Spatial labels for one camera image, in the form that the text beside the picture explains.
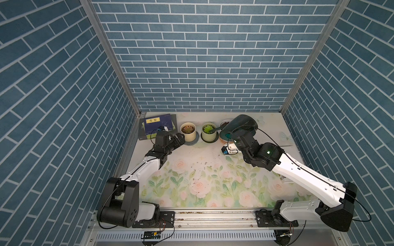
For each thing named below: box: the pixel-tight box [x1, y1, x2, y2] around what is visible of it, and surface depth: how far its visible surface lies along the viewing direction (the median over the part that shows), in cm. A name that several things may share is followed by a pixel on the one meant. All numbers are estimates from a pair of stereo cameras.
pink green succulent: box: [181, 125, 195, 134], surface depth 101 cm
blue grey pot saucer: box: [184, 131, 200, 147], surface depth 104 cm
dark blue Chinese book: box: [144, 113, 174, 136], surface depth 107 cm
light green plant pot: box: [201, 122, 218, 142], surface depth 101 cm
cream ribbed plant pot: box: [180, 121, 197, 142], surface depth 101 cm
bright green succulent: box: [203, 125, 214, 134], surface depth 101 cm
